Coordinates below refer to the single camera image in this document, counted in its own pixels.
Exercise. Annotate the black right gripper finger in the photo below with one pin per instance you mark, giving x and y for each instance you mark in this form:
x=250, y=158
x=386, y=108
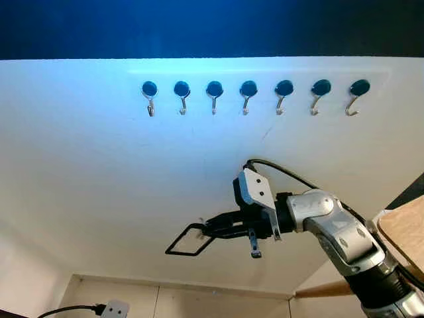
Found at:
x=218, y=218
x=215, y=232

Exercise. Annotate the black rectangular frame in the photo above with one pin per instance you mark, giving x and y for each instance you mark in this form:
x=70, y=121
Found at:
x=181, y=254

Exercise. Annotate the white hook board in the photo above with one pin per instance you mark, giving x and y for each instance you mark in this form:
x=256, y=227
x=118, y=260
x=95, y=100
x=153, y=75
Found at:
x=99, y=185

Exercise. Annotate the black magnet metal hook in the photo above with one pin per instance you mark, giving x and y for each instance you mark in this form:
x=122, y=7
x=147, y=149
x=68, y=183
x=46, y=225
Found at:
x=214, y=88
x=248, y=88
x=181, y=88
x=284, y=87
x=360, y=87
x=150, y=88
x=321, y=87

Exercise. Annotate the wooden table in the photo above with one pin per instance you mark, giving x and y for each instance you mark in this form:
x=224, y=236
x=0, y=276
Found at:
x=404, y=228

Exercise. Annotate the black rug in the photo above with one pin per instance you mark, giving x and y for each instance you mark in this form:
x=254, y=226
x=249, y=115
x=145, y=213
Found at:
x=411, y=192

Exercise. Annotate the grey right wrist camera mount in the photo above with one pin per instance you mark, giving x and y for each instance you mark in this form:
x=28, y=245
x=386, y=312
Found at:
x=260, y=195

